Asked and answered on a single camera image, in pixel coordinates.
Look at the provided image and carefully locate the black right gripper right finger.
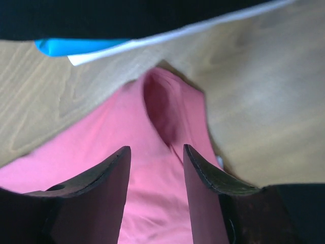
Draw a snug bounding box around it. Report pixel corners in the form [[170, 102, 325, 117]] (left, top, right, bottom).
[[183, 144, 324, 243]]

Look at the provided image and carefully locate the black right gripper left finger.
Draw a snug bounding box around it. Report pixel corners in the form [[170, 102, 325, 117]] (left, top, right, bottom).
[[1, 146, 131, 243]]

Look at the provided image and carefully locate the red t shirt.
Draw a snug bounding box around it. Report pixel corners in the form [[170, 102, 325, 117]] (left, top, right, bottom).
[[1, 68, 218, 243]]

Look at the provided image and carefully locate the white folded t shirt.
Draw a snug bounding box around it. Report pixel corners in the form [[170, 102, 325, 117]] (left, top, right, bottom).
[[68, 1, 292, 66]]

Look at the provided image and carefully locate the teal folded t shirt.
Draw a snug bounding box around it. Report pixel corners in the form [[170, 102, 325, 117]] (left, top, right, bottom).
[[35, 38, 129, 57]]

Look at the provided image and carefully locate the black folded t shirt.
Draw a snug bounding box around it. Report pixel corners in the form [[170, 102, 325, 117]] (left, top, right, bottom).
[[1, 1, 262, 41]]

